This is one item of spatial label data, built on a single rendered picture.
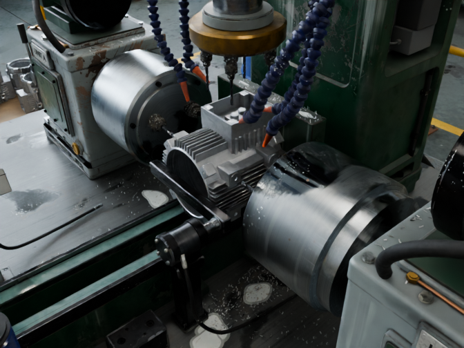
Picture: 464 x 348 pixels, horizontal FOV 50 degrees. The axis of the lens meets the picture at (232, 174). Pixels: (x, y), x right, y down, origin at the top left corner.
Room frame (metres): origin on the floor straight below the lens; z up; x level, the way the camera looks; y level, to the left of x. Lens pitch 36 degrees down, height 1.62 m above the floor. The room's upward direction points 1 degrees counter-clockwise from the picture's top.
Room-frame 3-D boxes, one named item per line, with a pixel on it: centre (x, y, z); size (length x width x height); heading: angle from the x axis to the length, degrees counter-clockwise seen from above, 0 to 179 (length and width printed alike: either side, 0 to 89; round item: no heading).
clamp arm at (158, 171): (0.78, 0.09, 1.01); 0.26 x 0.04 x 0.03; 39
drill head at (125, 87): (1.14, 0.23, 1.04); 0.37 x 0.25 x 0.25; 39
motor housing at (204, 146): (0.87, 0.02, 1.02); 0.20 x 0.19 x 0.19; 129
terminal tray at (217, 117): (0.90, -0.02, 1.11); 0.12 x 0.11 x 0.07; 129
